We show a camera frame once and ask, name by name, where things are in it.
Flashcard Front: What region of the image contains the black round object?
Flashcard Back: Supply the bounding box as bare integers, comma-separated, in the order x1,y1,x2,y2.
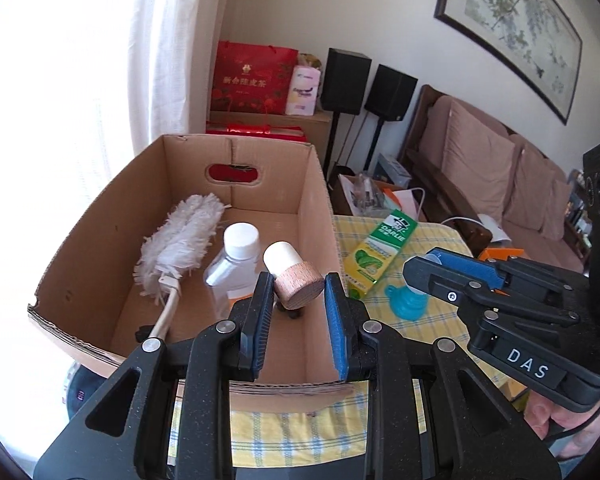
62,362,106,421

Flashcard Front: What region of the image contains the clear bottle with white cap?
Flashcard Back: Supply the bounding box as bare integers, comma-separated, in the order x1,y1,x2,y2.
203,223,261,317

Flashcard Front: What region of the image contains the clear plastic bag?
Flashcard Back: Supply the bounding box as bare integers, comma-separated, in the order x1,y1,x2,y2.
337,172,396,218

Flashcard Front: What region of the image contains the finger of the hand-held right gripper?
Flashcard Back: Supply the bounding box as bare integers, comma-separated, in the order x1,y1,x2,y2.
426,247,593,296
402,256,581,333

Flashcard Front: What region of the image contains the small bottle with wooden cap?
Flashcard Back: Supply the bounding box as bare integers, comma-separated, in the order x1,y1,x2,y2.
263,241,326,309

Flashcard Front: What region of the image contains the green toothpaste box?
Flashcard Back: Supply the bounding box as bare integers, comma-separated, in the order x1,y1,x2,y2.
341,213,419,301

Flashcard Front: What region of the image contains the white fluffy duster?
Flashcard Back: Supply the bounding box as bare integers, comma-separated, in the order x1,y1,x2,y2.
133,195,231,343

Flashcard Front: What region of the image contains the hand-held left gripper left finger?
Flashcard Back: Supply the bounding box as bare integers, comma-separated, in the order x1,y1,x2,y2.
32,271,276,480

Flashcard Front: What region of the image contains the floral bag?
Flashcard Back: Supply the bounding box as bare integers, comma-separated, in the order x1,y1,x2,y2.
297,52,326,73

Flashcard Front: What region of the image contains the red flat box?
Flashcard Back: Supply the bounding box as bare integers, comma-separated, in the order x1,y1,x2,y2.
206,121,308,181

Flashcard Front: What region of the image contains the brown wooden sofa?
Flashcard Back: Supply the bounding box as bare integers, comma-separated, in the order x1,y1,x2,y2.
397,85,596,273

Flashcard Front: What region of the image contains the black speaker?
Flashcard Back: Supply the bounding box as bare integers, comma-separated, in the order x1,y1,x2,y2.
321,48,373,115
364,64,419,122

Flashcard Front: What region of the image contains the white curtain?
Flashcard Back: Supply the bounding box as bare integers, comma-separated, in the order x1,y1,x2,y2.
0,0,221,211

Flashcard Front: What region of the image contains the yellow checkered tablecloth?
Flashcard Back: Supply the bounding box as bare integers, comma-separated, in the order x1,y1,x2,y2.
170,215,521,468

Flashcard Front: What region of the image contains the red gift bag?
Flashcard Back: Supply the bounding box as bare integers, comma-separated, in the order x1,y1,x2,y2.
211,41,299,116

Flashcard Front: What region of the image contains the brown carton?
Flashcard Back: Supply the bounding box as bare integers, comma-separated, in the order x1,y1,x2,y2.
207,107,333,161

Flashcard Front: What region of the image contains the orange organizer tray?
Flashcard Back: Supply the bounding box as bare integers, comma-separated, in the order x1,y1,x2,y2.
477,247,523,262

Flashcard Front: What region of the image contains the pink tissue pack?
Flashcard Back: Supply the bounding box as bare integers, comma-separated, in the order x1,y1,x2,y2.
285,65,323,116

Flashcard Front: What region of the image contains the black speaker stand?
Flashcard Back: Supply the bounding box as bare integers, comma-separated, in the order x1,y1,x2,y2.
327,111,343,176
365,117,383,181

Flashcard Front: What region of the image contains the blue collapsible funnel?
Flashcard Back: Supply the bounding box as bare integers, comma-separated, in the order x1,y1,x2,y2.
384,254,443,322

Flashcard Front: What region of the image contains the white cable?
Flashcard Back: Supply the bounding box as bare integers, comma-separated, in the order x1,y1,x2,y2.
405,187,486,226

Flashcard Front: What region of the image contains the person's right hand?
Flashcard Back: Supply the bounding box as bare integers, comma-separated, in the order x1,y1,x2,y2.
524,392,600,466

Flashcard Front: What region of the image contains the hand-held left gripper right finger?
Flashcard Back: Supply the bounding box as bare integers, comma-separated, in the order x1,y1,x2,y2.
324,272,563,480

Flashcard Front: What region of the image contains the brown cardboard box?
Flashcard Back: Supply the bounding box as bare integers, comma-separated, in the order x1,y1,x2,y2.
27,133,353,413

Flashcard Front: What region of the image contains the blue and white box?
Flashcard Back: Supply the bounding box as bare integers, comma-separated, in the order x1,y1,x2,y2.
377,152,412,186

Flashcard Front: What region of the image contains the framed ink painting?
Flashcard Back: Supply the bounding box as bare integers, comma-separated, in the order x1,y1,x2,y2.
434,0,583,126

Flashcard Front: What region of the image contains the pink-brown sofa cushion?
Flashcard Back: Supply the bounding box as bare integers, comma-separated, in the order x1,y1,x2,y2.
542,177,573,241
502,140,566,233
440,100,518,218

